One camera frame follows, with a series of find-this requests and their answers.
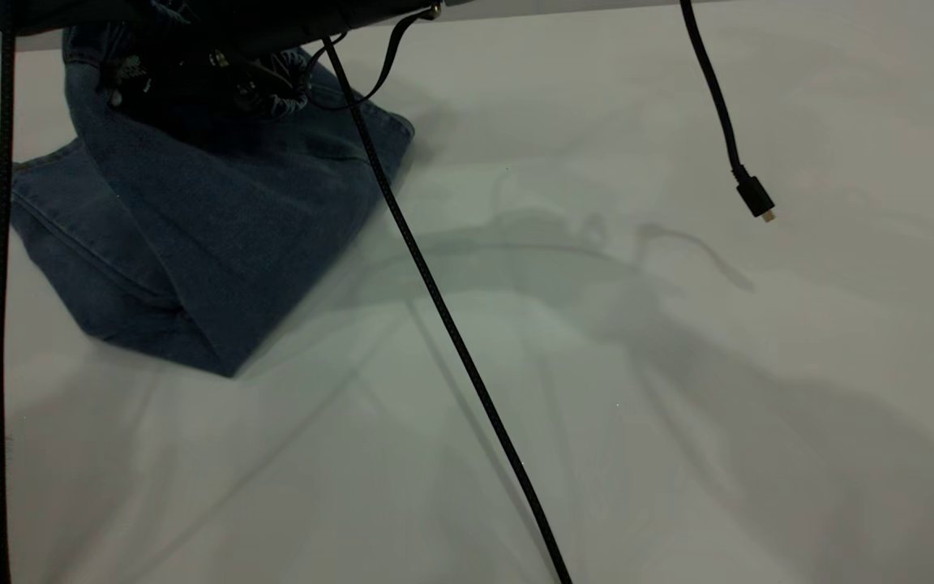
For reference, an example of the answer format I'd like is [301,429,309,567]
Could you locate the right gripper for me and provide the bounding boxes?
[17,0,445,45]

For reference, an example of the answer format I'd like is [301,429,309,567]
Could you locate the blue denim shorts with print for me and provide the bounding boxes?
[9,20,417,380]

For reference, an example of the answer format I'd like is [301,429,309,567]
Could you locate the thin black looped cable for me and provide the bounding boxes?
[303,4,442,112]

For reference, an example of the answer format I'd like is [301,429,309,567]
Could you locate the black cable with USB plug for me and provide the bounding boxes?
[680,0,778,224]

